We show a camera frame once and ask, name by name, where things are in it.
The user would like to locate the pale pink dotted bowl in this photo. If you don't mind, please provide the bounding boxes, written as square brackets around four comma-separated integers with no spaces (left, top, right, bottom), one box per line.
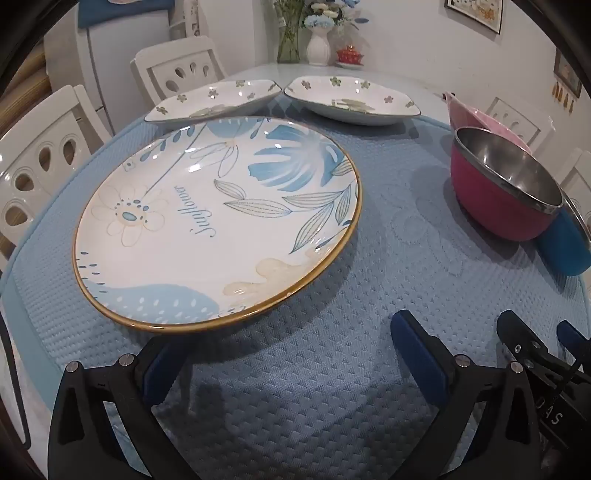
[444,91,534,153]

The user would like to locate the white refrigerator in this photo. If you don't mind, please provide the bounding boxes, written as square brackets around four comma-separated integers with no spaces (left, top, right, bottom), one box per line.
[74,14,171,134]

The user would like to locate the white patterned corner shelf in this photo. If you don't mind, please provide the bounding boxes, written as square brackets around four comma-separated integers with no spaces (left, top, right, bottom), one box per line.
[173,0,206,40]

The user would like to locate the hot pink steel bowl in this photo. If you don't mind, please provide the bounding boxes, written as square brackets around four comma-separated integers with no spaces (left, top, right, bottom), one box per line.
[450,127,565,243]

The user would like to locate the red lidded teacup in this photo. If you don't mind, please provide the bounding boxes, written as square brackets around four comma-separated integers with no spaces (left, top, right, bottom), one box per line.
[335,44,365,70]

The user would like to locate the white dining chair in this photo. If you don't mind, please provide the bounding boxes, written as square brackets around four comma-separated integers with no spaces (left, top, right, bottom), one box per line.
[0,84,112,273]
[130,36,227,104]
[485,96,555,153]

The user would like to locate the orange hanging wall ornaments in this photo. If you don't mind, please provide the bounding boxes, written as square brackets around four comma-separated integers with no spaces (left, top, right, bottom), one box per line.
[549,83,575,114]

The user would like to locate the green glass vase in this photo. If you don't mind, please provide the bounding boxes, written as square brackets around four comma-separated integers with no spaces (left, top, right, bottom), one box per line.
[276,18,302,64]

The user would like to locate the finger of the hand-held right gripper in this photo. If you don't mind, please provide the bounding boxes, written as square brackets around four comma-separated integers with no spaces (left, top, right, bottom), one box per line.
[556,320,591,370]
[496,310,561,370]

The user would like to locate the blue steel bowl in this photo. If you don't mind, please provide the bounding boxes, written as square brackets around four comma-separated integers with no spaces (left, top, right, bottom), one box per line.
[536,194,591,277]

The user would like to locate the blue refrigerator cover cloth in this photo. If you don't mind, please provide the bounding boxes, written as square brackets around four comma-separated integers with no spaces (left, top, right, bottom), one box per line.
[76,0,174,28]

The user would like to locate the square green-flower plate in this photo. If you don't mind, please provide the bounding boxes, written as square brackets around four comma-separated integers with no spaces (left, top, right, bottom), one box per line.
[283,75,424,126]
[144,79,283,126]

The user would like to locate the striped bamboo curtain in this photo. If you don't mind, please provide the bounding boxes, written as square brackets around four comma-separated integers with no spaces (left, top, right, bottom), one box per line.
[14,46,51,121]

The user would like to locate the light blue table mat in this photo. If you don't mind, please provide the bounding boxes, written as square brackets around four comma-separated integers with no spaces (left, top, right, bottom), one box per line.
[0,108,591,480]

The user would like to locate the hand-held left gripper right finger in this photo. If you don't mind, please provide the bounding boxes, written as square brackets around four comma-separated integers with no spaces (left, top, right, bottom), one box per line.
[390,310,541,480]

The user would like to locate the white ceramic vase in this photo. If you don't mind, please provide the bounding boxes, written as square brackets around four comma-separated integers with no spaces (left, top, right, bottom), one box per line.
[306,28,331,65]

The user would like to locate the large round floral plate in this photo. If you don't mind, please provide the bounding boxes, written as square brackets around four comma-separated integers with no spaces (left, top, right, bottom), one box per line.
[73,116,364,334]

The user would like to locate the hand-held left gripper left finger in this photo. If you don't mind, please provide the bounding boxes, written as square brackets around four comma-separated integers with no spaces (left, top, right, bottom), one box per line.
[48,339,190,480]

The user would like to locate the blue artificial flowers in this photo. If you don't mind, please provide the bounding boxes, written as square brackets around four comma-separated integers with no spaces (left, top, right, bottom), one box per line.
[300,0,370,42]

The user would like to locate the small framed wall picture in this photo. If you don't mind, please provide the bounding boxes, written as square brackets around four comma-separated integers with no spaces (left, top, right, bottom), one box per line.
[553,48,583,99]

